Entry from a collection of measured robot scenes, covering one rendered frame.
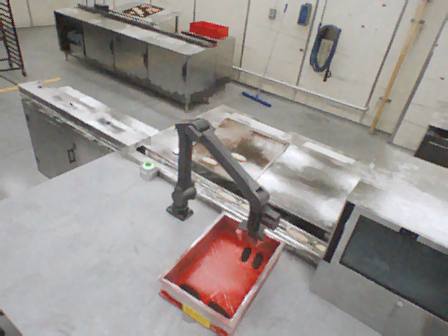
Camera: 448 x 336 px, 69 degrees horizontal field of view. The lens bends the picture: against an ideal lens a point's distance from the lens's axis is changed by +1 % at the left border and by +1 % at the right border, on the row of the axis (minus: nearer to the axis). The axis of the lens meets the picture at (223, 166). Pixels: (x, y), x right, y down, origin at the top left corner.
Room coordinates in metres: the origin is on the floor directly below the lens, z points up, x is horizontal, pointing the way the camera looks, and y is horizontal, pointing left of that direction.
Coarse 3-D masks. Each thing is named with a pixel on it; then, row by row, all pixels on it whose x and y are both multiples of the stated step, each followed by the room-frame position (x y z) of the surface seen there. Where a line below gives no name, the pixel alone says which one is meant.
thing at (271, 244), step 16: (224, 224) 1.15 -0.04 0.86; (208, 240) 1.03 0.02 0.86; (256, 240) 1.07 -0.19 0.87; (272, 240) 1.04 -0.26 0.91; (192, 256) 0.92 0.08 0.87; (272, 256) 0.94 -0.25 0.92; (176, 272) 0.83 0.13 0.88; (160, 288) 0.74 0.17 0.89; (176, 288) 0.72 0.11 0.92; (256, 288) 0.77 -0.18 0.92; (192, 304) 0.68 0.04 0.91; (208, 320) 0.64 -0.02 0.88; (224, 320) 0.63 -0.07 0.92; (240, 320) 0.66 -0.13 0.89
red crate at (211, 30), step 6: (192, 24) 5.22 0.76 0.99; (198, 24) 5.46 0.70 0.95; (204, 24) 5.54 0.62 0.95; (210, 24) 5.48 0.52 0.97; (216, 24) 5.43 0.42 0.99; (192, 30) 5.22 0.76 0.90; (198, 30) 5.17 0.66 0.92; (204, 30) 5.12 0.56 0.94; (210, 30) 5.07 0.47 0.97; (216, 30) 5.02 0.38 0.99; (222, 30) 5.16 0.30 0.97; (210, 36) 5.07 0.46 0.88; (216, 36) 5.03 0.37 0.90; (222, 36) 5.17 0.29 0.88
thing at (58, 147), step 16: (80, 96) 2.47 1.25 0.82; (32, 112) 2.22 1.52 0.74; (112, 112) 2.26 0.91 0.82; (32, 128) 2.26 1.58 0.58; (48, 128) 2.12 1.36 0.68; (64, 128) 2.00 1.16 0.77; (144, 128) 2.08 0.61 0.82; (32, 144) 2.29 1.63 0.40; (48, 144) 2.15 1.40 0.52; (64, 144) 2.03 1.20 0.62; (80, 144) 1.91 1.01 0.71; (96, 144) 1.81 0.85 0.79; (48, 160) 2.18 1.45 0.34; (64, 160) 2.05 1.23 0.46; (80, 160) 1.93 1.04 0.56; (48, 176) 2.21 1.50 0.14
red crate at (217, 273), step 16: (224, 240) 1.08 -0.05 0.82; (208, 256) 0.97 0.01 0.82; (224, 256) 0.99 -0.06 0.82; (240, 256) 1.00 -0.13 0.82; (192, 272) 0.88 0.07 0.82; (208, 272) 0.89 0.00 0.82; (224, 272) 0.90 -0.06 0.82; (240, 272) 0.91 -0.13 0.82; (256, 272) 0.92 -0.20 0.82; (208, 288) 0.81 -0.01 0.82; (224, 288) 0.82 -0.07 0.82; (240, 288) 0.83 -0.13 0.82; (176, 304) 0.72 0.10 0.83; (224, 304) 0.75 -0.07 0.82; (240, 304) 0.76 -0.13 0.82
